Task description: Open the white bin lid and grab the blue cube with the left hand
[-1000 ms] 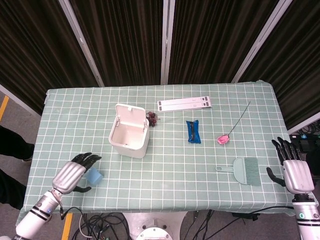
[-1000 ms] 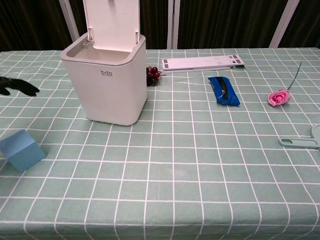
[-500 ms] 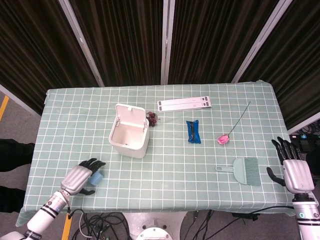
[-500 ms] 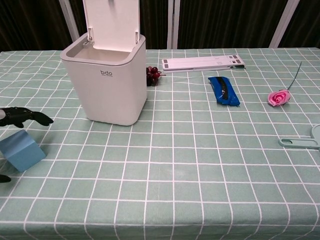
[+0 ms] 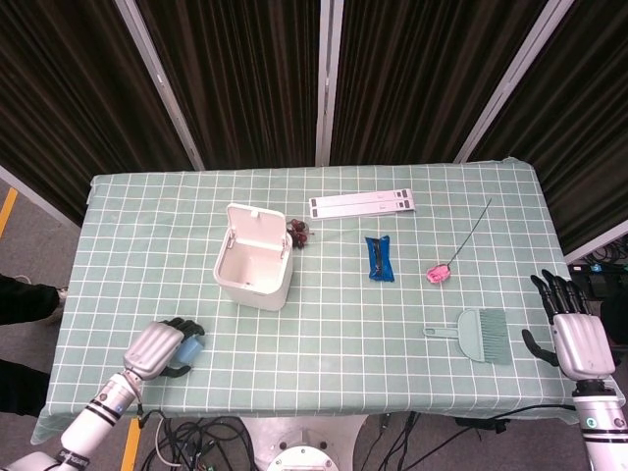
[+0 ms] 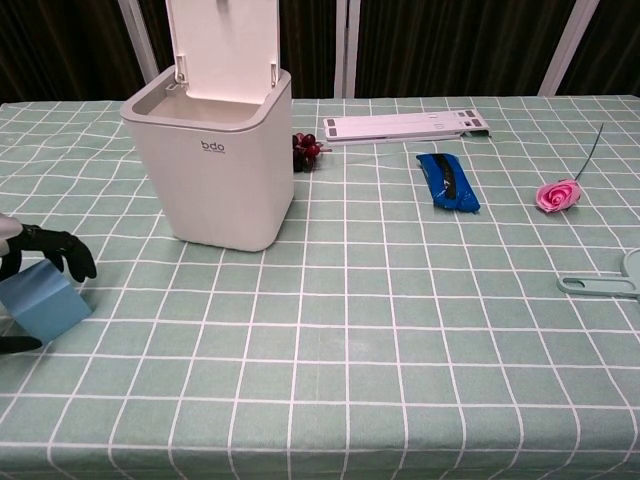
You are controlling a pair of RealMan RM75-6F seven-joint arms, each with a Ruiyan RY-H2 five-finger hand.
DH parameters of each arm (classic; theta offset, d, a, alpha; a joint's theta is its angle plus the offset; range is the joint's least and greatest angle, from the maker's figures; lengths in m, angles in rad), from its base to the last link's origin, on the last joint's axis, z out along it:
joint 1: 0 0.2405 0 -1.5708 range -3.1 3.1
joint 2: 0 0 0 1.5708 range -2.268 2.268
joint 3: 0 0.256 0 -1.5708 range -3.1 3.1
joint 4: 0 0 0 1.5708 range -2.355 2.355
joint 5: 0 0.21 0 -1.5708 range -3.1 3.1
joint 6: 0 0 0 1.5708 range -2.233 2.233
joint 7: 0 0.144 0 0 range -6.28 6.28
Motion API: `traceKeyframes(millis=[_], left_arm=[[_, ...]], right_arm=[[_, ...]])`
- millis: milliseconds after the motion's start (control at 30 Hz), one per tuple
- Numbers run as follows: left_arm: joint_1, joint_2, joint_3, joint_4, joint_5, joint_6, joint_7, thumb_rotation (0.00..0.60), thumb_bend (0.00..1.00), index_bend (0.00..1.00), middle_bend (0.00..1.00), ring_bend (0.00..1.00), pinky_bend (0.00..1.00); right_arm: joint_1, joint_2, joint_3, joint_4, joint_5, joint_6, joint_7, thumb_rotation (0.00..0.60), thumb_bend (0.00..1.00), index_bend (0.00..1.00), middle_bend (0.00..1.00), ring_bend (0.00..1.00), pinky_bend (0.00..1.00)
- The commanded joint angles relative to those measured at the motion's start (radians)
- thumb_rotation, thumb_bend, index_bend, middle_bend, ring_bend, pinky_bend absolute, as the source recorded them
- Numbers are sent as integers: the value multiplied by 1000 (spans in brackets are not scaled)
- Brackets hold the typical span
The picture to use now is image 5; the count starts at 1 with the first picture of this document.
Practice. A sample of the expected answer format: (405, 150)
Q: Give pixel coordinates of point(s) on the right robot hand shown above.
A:
(584, 343)

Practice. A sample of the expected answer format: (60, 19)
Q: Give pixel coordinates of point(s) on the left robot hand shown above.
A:
(152, 350)

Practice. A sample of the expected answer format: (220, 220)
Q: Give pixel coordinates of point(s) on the light blue small object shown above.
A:
(190, 349)

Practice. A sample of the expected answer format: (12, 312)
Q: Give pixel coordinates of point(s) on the white trash bin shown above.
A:
(255, 294)

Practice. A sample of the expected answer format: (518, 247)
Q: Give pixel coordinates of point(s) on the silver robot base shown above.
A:
(301, 454)

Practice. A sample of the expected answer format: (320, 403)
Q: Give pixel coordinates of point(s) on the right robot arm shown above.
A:
(601, 427)

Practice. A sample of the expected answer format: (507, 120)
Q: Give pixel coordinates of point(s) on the teal hand brush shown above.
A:
(493, 338)

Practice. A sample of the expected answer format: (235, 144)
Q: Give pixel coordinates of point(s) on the person leg black trousers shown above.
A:
(24, 299)
(19, 387)

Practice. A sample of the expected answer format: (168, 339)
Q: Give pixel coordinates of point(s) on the pink artificial rose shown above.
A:
(438, 274)

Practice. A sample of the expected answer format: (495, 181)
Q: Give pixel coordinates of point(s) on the dark brown small object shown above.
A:
(299, 235)

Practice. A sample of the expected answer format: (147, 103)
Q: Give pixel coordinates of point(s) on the green checked tablecloth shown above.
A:
(343, 343)

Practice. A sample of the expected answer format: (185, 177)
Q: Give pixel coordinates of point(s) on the blue plastic packet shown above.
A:
(380, 260)

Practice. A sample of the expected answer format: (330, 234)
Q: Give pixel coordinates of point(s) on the dark screen panel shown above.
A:
(417, 73)
(589, 122)
(73, 98)
(245, 73)

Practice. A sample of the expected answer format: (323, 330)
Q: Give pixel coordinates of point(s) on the white flat strip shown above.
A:
(358, 203)

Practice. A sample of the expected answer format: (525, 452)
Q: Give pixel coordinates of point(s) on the white screen frame post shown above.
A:
(510, 83)
(328, 83)
(601, 245)
(34, 192)
(162, 83)

